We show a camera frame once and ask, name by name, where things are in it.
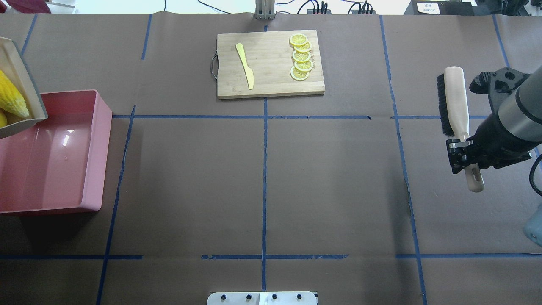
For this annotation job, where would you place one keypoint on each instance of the beige plastic dustpan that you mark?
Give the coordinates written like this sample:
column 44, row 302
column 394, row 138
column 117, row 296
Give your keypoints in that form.
column 14, row 66

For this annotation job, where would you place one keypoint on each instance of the lemon slice top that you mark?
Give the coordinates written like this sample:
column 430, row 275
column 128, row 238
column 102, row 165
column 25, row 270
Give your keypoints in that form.
column 298, row 39

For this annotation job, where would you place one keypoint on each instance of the lemon slice bottom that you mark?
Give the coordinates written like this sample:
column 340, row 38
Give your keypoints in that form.
column 298, row 75

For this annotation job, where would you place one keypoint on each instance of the yellow plastic knife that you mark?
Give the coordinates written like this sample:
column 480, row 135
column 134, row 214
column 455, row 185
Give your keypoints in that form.
column 250, row 80

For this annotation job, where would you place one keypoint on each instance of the pink plastic bin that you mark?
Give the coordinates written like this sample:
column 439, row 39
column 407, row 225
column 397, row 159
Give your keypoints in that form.
column 58, row 165

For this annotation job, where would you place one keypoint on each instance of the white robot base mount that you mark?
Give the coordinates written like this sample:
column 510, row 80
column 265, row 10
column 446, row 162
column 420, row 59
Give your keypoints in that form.
column 263, row 298

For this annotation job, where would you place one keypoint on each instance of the yellow toy corn cob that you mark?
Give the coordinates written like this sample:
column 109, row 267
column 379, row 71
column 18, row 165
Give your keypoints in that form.
column 11, row 99

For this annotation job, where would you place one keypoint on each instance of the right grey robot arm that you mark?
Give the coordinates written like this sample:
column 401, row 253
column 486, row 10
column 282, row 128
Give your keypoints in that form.
column 523, row 118

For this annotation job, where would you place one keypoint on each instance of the yellow toy potato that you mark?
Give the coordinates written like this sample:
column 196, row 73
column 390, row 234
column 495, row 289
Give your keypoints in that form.
column 3, row 119

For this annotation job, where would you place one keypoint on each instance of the bamboo cutting board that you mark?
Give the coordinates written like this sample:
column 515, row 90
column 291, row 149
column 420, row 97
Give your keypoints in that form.
column 269, row 54

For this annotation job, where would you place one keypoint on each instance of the beige hand brush black bristles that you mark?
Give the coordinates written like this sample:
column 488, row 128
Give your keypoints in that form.
column 454, row 116

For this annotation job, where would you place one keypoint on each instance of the grey metal post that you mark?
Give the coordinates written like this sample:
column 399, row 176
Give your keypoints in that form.
column 265, row 9

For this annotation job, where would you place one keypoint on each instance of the lemon slice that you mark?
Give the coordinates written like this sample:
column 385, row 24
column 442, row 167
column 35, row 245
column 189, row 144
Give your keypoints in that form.
column 301, row 57
column 298, row 75
column 298, row 39
column 305, row 48
column 306, row 66

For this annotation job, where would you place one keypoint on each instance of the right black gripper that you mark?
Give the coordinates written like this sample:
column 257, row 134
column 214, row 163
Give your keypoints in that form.
column 496, row 137

